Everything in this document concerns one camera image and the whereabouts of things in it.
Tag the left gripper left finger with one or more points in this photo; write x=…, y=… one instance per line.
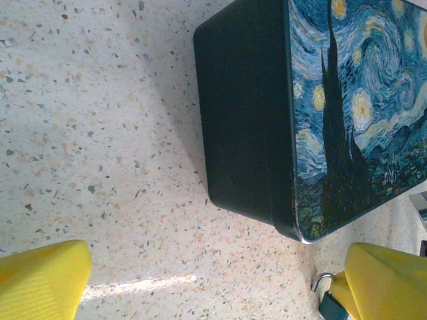
x=40, y=283

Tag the starry night painted tin box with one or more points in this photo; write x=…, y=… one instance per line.
x=247, y=116

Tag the small padlock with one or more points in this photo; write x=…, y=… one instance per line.
x=330, y=308

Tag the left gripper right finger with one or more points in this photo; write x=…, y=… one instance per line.
x=387, y=286

